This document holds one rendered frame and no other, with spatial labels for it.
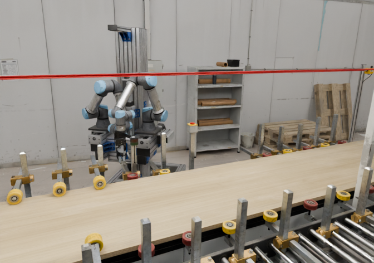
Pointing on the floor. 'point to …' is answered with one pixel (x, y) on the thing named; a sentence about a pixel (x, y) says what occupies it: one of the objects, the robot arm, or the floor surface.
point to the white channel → (367, 155)
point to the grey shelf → (224, 88)
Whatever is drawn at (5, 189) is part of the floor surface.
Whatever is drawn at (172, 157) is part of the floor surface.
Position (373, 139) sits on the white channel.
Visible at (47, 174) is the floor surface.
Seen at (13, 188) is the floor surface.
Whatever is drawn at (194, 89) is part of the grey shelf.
